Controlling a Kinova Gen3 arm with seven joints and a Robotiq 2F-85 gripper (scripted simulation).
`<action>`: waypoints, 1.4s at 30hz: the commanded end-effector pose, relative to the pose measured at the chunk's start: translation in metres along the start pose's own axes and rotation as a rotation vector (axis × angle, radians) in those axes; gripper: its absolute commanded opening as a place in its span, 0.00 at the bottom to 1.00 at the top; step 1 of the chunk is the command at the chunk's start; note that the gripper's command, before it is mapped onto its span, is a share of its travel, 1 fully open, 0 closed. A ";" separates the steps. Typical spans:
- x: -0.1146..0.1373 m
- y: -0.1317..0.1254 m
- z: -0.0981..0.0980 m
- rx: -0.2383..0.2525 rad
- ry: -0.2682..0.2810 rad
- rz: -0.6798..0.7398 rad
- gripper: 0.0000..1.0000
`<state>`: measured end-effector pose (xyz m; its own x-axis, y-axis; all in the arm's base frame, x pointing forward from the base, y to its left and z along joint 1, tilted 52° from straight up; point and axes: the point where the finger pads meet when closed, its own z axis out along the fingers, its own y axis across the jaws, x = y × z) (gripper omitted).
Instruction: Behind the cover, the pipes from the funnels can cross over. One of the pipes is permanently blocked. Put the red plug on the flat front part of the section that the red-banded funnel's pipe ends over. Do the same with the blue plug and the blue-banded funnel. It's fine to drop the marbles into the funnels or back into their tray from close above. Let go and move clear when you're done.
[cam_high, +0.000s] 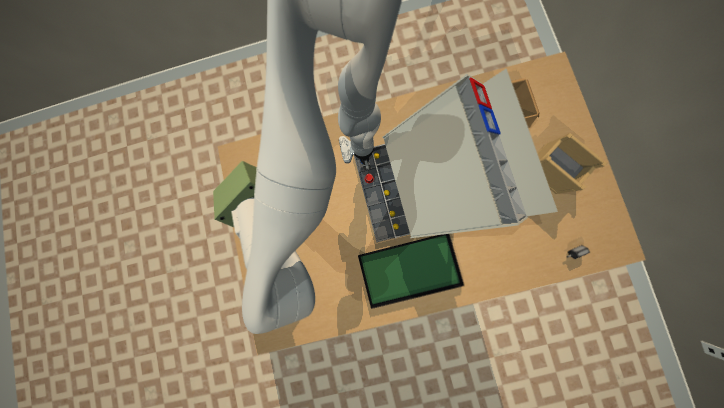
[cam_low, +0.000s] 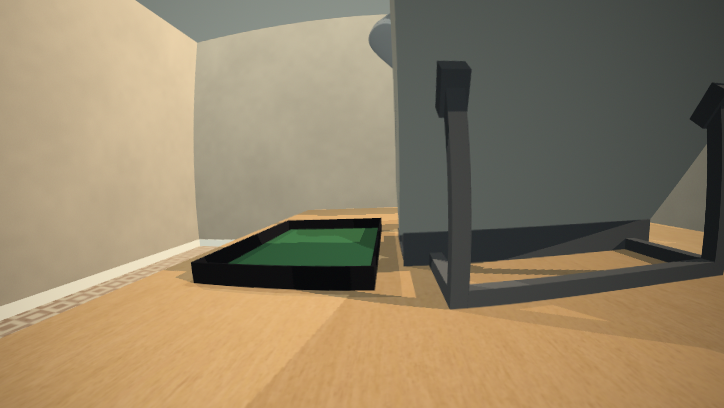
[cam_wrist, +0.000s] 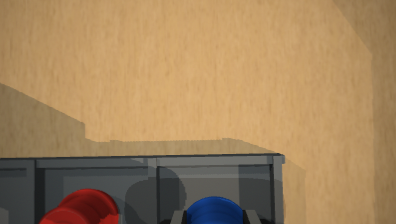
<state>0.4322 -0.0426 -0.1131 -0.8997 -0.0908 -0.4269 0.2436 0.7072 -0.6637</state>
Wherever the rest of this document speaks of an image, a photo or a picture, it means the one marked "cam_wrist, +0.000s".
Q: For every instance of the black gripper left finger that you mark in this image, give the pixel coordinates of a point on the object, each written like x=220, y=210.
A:
x=179, y=217

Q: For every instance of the blue plug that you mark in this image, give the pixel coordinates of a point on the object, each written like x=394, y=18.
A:
x=214, y=210

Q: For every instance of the red plug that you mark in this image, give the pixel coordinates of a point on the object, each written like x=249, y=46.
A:
x=85, y=206

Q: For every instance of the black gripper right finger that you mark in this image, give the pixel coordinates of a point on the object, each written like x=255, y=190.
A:
x=250, y=217

